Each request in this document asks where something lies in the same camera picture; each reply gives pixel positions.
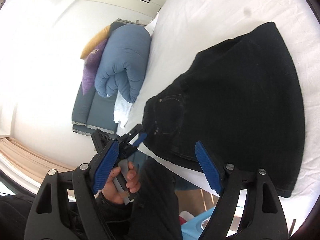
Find light blue plastic object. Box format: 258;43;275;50
179;207;215;240

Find person's left forearm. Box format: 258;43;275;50
94;192;136;223

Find blue rolled duvet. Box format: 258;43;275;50
94;24;151;103

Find white bed mattress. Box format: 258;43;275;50
120;0;319;239

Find yellow pillow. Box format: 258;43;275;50
80;25;111;60

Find grey padded headboard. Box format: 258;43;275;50
71;19;131;137

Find purple pillow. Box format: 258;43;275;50
81;39;107;95

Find white cloth on bed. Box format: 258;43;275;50
113;92;132;128

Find person's left hand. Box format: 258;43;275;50
101;160;140;204

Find black jeans pant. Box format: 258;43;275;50
142;22;305;198

